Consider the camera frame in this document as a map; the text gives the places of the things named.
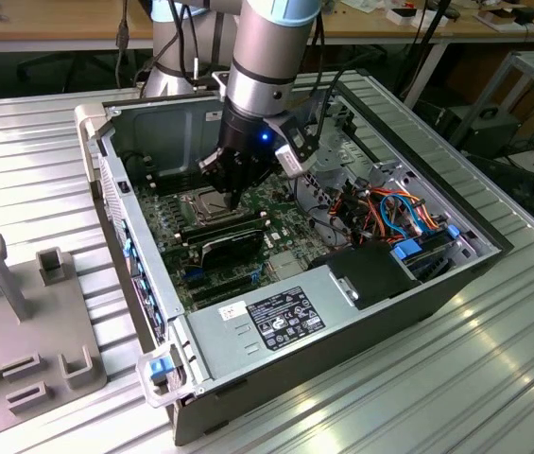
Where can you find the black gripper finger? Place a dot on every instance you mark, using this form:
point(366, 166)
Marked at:
point(259, 172)
point(213, 172)

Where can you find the silver CPU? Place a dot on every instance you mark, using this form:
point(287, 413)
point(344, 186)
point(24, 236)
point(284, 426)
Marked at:
point(210, 204)

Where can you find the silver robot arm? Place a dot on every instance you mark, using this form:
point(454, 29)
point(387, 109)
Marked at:
point(262, 61)

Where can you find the black RAM slot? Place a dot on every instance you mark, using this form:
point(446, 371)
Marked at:
point(179, 182)
point(177, 171)
point(229, 234)
point(221, 224)

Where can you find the CPU socket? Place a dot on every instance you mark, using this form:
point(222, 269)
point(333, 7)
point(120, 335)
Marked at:
point(200, 220)

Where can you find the black expansion slot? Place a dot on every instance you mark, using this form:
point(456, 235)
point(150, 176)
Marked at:
point(226, 293)
point(221, 283)

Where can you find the black drive bay cover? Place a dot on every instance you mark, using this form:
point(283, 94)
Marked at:
point(370, 276)

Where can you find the green motherboard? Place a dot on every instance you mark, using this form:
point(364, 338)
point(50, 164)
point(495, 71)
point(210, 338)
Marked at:
point(280, 213)

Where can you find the black graphics card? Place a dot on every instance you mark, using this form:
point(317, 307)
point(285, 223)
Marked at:
point(231, 253)

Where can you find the silver metal drive cage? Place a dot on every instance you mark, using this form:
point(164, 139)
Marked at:
point(342, 175)

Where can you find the silver chipset heatsink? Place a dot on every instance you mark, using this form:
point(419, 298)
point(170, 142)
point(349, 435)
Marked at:
point(285, 265)

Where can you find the blue card retention clip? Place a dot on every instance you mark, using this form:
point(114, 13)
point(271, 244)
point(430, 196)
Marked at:
point(140, 270)
point(127, 248)
point(151, 301)

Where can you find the wooden desk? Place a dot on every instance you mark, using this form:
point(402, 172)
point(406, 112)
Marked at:
point(366, 28)
point(58, 23)

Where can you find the blue disk carrier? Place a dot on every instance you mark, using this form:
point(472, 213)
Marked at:
point(408, 249)

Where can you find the grey power supply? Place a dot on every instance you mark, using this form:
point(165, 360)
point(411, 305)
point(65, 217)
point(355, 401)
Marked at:
point(229, 345)

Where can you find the small blue clip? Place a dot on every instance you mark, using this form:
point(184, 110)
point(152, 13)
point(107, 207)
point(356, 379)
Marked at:
point(453, 232)

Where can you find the blue case latch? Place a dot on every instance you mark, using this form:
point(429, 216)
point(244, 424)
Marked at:
point(160, 370)

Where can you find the grey metal PC case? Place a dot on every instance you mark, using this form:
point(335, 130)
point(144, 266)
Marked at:
point(295, 378)

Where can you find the grey parts rack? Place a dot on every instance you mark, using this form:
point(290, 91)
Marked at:
point(54, 321)

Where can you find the white cardboard box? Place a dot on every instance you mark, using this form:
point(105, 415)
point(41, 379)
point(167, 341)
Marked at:
point(436, 20)

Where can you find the black equipment case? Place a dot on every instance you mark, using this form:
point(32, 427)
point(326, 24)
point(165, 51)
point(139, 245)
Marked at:
point(488, 134)

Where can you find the brown cardboard box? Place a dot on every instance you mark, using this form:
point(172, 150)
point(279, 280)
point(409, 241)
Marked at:
point(498, 21)

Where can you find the small black device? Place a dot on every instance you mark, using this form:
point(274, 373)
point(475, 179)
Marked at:
point(527, 14)

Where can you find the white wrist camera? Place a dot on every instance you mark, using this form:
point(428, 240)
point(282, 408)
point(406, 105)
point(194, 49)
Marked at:
point(292, 163)

